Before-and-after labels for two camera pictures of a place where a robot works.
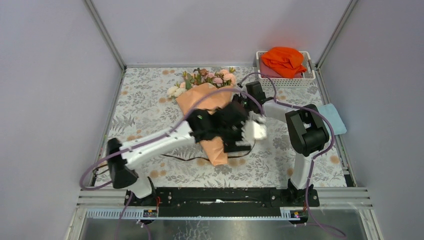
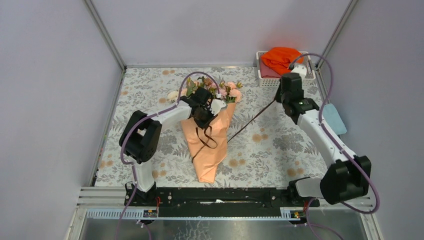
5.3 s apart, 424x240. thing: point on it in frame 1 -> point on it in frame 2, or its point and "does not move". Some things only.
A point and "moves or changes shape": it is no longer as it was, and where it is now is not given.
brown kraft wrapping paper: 214,146 moves or changes shape
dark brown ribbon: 192,158 moves or changes shape
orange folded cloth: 287,60 does not move
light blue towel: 329,110 does not move
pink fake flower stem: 228,75 -> 230,92
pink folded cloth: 271,73 does not move
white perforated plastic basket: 306,81 does not move
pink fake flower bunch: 220,79 -> 202,82
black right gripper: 238,97 -> 277,97
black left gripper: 230,142 -> 202,125
